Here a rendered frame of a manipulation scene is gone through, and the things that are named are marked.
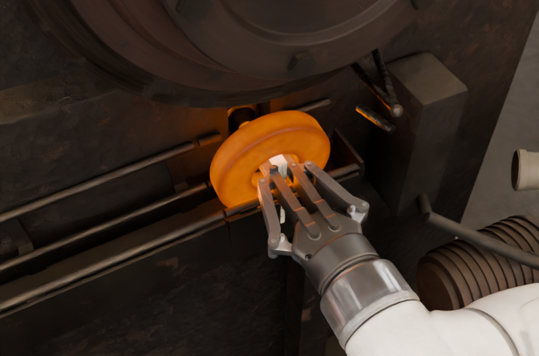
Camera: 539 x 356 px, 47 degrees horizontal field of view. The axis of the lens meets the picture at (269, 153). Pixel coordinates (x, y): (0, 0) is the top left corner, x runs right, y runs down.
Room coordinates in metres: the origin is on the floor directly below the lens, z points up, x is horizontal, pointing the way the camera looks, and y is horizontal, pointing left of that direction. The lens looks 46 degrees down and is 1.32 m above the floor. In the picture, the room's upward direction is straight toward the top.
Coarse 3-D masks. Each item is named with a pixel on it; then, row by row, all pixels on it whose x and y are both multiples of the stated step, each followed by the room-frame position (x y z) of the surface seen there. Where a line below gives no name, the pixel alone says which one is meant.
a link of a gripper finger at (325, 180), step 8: (312, 168) 0.50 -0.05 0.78; (320, 168) 0.50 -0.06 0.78; (312, 176) 0.50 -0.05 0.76; (320, 176) 0.48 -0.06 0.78; (328, 176) 0.48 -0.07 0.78; (312, 184) 0.49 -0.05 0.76; (320, 184) 0.48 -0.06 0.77; (328, 184) 0.47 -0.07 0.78; (336, 184) 0.47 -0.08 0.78; (320, 192) 0.48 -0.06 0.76; (328, 192) 0.47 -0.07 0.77; (336, 192) 0.46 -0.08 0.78; (344, 192) 0.46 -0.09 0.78; (336, 200) 0.46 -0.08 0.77; (344, 200) 0.45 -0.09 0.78; (352, 200) 0.45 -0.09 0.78; (360, 200) 0.45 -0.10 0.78; (344, 208) 0.45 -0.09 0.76; (360, 208) 0.44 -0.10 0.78; (368, 208) 0.44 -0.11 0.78
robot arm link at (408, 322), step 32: (384, 320) 0.28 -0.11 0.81; (416, 320) 0.28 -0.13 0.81; (448, 320) 0.28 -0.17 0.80; (480, 320) 0.29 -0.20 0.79; (352, 352) 0.27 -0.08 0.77; (384, 352) 0.25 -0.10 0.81; (416, 352) 0.25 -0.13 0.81; (448, 352) 0.25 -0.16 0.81; (480, 352) 0.25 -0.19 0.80; (512, 352) 0.26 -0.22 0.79
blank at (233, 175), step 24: (264, 120) 0.53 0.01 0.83; (288, 120) 0.53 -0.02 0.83; (312, 120) 0.55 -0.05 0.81; (240, 144) 0.50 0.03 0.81; (264, 144) 0.50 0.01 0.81; (288, 144) 0.52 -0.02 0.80; (312, 144) 0.53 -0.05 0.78; (216, 168) 0.50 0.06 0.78; (240, 168) 0.49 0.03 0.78; (240, 192) 0.50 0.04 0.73
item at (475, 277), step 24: (528, 216) 0.62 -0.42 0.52; (456, 240) 0.59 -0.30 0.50; (504, 240) 0.57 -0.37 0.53; (528, 240) 0.57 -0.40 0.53; (432, 264) 0.54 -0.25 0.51; (456, 264) 0.52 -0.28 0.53; (480, 264) 0.52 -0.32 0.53; (504, 264) 0.53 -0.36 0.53; (432, 288) 0.51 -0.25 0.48; (456, 288) 0.49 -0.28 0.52; (480, 288) 0.49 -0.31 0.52; (504, 288) 0.50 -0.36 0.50
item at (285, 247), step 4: (280, 236) 0.40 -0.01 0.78; (284, 236) 0.40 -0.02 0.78; (280, 240) 0.40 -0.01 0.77; (284, 240) 0.40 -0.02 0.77; (280, 244) 0.39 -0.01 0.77; (284, 244) 0.39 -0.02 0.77; (288, 244) 0.39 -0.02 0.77; (268, 248) 0.39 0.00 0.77; (280, 248) 0.39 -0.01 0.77; (284, 248) 0.39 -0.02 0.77; (288, 248) 0.39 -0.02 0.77; (268, 252) 0.39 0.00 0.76; (272, 252) 0.39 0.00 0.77; (276, 252) 0.39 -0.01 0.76; (280, 252) 0.39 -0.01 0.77; (284, 252) 0.38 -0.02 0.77; (288, 252) 0.38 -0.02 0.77
